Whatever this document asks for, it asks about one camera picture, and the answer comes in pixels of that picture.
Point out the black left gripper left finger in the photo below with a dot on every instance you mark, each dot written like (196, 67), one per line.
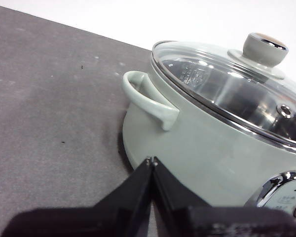
(130, 197)

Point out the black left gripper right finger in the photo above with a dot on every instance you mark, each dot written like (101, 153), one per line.
(172, 195)

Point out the glass lid with green knob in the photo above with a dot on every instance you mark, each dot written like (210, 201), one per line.
(261, 49)

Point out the pale green electric steamer pot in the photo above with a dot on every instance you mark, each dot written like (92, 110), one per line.
(212, 160)

